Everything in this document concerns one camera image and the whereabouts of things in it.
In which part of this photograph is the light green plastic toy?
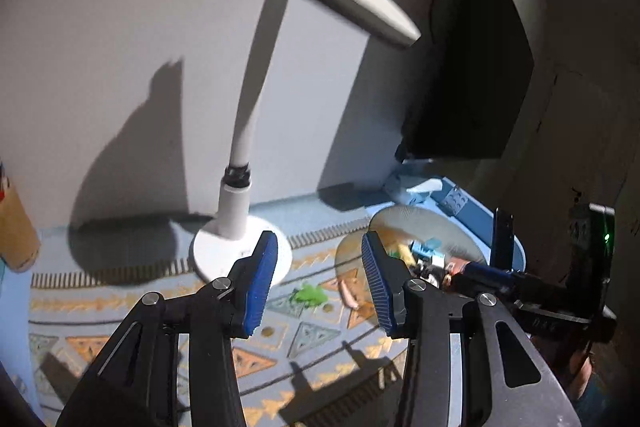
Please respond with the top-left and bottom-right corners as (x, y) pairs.
(291, 283), (329, 308)

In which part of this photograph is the pink card box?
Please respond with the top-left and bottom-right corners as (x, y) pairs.
(442, 257), (470, 287)

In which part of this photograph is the blue lighter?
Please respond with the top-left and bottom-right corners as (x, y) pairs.
(409, 237), (445, 268)

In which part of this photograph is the person's right hand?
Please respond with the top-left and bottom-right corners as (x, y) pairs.
(530, 336), (592, 401)

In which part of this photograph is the white desk lamp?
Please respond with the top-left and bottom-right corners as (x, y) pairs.
(190, 0), (422, 285)

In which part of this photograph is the amber ribbed glass bowl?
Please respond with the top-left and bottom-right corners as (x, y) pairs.
(335, 205), (486, 311)

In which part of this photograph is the blue lego piece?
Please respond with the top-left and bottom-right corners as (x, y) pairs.
(438, 186), (471, 217)

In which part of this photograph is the patterned blue table mat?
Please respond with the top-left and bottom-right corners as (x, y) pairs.
(28, 196), (406, 426)

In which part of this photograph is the black monitor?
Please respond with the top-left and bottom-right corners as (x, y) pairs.
(396, 0), (535, 161)

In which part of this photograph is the brown pen holder cup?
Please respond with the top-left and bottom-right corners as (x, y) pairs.
(0, 165), (40, 273)

